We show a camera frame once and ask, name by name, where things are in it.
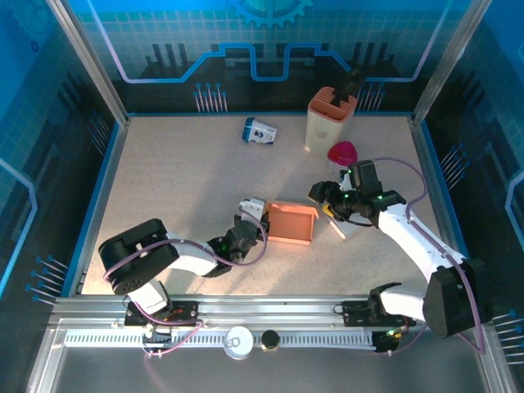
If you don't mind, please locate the blue white small carton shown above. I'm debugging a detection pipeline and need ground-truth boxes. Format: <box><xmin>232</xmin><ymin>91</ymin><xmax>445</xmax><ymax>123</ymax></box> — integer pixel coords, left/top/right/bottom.
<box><xmin>242</xmin><ymin>117</ymin><xmax>278</xmax><ymax>146</ymax></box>

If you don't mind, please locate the white round tin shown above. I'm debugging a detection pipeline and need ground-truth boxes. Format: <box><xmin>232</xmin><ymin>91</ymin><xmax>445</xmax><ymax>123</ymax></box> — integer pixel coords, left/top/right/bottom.
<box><xmin>224</xmin><ymin>326</ymin><xmax>254</xmax><ymax>360</ymax></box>

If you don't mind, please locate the aluminium frame rail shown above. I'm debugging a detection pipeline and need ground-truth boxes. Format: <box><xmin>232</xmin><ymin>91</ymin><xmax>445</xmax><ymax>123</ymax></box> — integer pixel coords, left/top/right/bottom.
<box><xmin>47</xmin><ymin>293</ymin><xmax>495</xmax><ymax>328</ymax></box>

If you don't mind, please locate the beige knife block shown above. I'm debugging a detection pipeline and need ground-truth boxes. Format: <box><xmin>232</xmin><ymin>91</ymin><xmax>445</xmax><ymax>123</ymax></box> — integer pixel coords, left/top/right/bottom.
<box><xmin>305</xmin><ymin>85</ymin><xmax>358</xmax><ymax>159</ymax></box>

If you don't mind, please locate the black controller board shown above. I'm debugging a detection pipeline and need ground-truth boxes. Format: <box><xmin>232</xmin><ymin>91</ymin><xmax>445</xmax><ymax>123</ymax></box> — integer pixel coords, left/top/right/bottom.
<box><xmin>140</xmin><ymin>326</ymin><xmax>174</xmax><ymax>354</ymax></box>
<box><xmin>373</xmin><ymin>325</ymin><xmax>406</xmax><ymax>356</ymax></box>

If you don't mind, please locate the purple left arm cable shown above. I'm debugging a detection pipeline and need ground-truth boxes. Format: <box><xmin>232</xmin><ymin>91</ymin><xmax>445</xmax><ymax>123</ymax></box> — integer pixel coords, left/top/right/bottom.
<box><xmin>102</xmin><ymin>210</ymin><xmax>269</xmax><ymax>357</ymax></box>

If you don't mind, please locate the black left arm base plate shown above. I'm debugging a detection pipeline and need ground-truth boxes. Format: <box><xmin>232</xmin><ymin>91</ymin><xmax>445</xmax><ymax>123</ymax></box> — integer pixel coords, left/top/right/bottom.
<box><xmin>124</xmin><ymin>300</ymin><xmax>200</xmax><ymax>328</ymax></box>

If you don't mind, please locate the black round knob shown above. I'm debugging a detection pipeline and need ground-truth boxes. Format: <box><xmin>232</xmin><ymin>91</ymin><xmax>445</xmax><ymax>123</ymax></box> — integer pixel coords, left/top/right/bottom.
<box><xmin>260</xmin><ymin>329</ymin><xmax>281</xmax><ymax>351</ymax></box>

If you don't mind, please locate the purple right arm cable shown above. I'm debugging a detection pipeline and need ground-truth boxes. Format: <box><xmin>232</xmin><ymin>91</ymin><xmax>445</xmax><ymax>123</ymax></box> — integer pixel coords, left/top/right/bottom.
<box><xmin>373</xmin><ymin>157</ymin><xmax>487</xmax><ymax>357</ymax></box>

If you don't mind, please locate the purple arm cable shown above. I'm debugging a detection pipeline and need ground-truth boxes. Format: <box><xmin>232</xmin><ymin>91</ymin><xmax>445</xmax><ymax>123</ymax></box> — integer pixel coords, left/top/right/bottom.
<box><xmin>102</xmin><ymin>210</ymin><xmax>269</xmax><ymax>357</ymax></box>
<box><xmin>373</xmin><ymin>157</ymin><xmax>487</xmax><ymax>357</ymax></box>

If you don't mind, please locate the white slotted cable duct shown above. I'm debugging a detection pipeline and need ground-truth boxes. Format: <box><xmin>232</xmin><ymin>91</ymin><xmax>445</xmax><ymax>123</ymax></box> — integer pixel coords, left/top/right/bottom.
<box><xmin>63</xmin><ymin>329</ymin><xmax>377</xmax><ymax>350</ymax></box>

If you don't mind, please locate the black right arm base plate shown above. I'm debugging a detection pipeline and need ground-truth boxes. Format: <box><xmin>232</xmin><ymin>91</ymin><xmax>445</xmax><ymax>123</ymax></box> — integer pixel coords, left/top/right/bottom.
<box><xmin>341</xmin><ymin>300</ymin><xmax>417</xmax><ymax>328</ymax></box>

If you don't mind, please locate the white paper box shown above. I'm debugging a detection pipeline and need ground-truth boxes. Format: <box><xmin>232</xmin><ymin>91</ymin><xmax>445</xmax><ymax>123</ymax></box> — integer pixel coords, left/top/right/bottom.
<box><xmin>325</xmin><ymin>210</ymin><xmax>361</xmax><ymax>242</ymax></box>

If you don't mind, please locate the white container pink lid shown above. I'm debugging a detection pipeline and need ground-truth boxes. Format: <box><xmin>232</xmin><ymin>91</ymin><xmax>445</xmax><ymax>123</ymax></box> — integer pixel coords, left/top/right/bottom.
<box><xmin>326</xmin><ymin>140</ymin><xmax>359</xmax><ymax>181</ymax></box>

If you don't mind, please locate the brown cardboard box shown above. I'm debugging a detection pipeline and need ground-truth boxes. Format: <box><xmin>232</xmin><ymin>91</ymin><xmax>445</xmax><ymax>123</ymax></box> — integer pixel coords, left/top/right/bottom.
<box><xmin>265</xmin><ymin>199</ymin><xmax>321</xmax><ymax>248</ymax></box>

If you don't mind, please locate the aluminium frame post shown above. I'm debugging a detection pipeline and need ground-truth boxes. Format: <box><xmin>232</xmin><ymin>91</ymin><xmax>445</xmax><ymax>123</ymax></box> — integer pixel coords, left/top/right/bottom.
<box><xmin>46</xmin><ymin>0</ymin><xmax>133</xmax><ymax>127</ymax></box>
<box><xmin>410</xmin><ymin>0</ymin><xmax>495</xmax><ymax>127</ymax></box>

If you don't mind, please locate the black knife handle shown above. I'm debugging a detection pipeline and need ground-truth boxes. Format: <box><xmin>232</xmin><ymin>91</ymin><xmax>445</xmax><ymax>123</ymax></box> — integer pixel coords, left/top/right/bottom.
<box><xmin>332</xmin><ymin>68</ymin><xmax>366</xmax><ymax>110</ymax></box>

